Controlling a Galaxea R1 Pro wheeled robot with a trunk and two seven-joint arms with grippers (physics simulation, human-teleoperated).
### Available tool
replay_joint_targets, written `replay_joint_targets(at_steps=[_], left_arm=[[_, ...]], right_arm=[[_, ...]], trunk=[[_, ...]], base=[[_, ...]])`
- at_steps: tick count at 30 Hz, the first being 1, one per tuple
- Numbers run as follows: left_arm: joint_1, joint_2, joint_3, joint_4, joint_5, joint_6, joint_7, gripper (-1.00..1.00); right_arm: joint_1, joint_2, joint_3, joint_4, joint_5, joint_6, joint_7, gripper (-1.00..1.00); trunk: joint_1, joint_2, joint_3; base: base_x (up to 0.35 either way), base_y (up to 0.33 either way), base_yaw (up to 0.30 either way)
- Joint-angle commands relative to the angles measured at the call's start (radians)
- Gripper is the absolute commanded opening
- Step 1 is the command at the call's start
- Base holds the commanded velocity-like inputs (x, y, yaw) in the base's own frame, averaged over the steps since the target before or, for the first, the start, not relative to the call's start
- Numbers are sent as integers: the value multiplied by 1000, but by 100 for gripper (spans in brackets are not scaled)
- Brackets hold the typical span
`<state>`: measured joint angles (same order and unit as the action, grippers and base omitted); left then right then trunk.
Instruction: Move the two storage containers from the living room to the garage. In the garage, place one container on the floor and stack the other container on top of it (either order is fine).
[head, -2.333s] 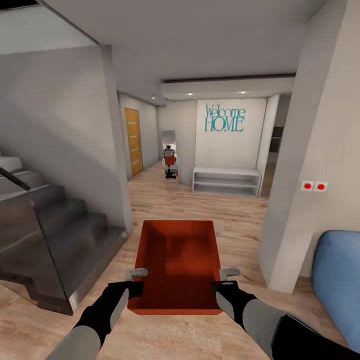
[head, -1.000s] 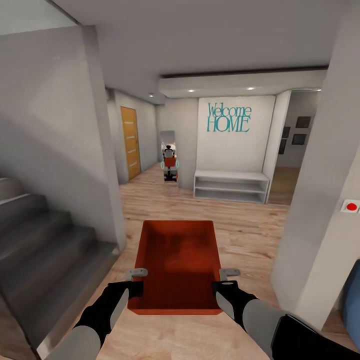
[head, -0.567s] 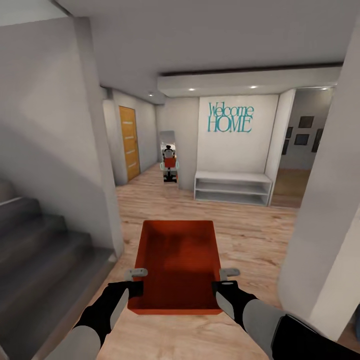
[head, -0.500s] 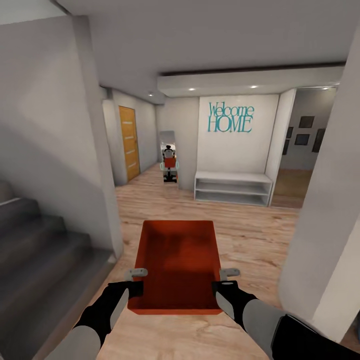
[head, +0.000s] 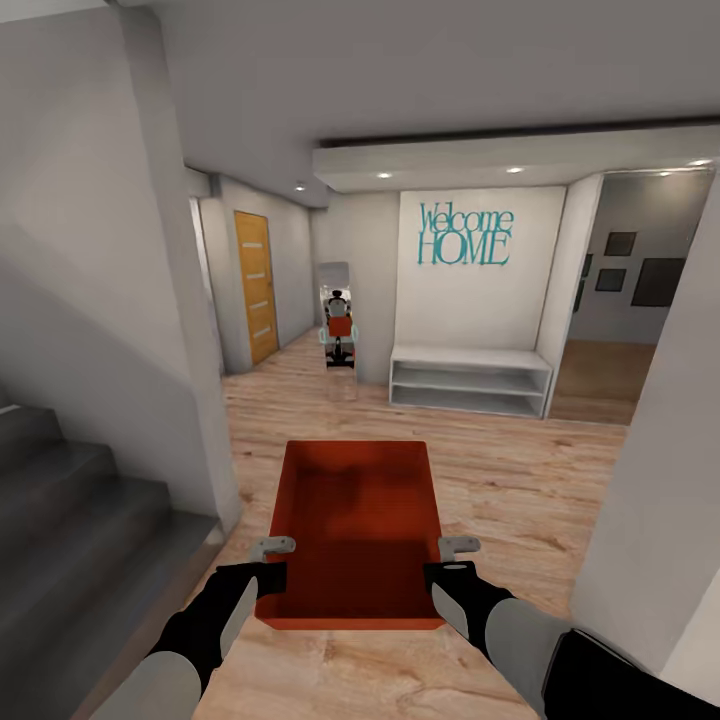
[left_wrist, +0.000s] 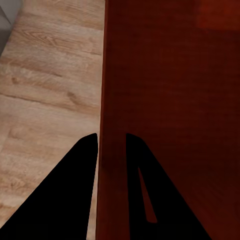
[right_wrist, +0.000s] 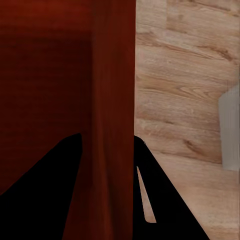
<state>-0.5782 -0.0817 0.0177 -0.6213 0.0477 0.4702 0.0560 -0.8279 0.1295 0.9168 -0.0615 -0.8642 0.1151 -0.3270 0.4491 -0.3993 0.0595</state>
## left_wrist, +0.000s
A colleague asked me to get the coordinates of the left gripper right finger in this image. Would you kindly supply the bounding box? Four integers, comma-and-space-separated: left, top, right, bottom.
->
126, 133, 212, 240

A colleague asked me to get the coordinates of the storage box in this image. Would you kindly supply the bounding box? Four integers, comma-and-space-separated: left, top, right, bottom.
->
95, 0, 240, 240

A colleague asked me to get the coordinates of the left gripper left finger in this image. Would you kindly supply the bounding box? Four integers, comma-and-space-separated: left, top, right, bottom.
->
0, 133, 98, 240

